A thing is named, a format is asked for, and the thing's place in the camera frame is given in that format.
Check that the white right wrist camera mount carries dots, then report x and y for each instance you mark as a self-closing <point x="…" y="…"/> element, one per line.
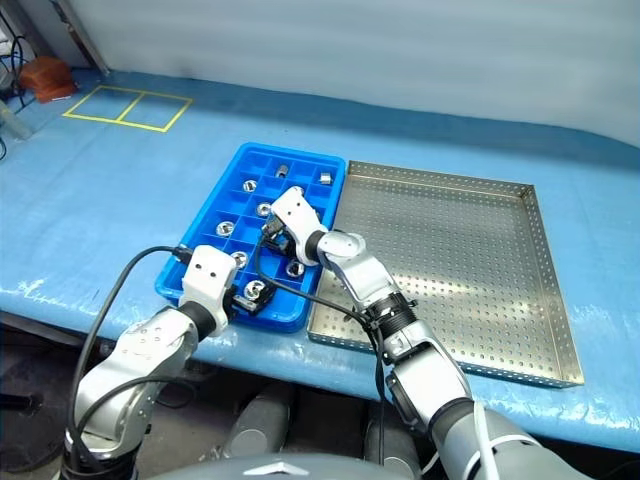
<point x="295" y="210"/>

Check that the yellow tape double rectangle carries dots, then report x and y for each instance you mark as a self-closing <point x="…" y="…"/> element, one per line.
<point x="130" y="107"/>

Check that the grey metal post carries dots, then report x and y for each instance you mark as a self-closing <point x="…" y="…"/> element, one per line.
<point x="85" y="35"/>

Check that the blue plastic table cover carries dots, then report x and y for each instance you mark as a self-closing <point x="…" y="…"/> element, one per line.
<point x="125" y="200"/>

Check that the dark grey rounded cylinder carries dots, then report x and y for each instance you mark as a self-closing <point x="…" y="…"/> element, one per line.
<point x="390" y="445"/>
<point x="262" y="425"/>

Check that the orange brown box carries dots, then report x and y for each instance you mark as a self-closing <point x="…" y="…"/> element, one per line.
<point x="47" y="77"/>

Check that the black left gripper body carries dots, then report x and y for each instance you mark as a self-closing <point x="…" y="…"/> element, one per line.
<point x="233" y="300"/>

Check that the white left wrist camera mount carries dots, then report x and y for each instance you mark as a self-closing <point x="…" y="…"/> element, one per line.
<point x="210" y="272"/>

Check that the grey robot torso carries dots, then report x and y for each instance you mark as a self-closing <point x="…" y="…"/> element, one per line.
<point x="285" y="470"/>

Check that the perforated steel tray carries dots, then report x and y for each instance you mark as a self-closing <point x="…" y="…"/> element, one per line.
<point x="475" y="260"/>

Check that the blue compartment tray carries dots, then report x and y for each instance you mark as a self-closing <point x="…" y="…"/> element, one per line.
<point x="235" y="210"/>

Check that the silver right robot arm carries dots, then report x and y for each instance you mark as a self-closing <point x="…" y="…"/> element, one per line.
<point x="365" y="280"/>

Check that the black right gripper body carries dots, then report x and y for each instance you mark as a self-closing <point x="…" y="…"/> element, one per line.
<point x="290" y="247"/>

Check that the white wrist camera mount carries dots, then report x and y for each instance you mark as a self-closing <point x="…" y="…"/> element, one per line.
<point x="295" y="210"/>
<point x="210" y="272"/>

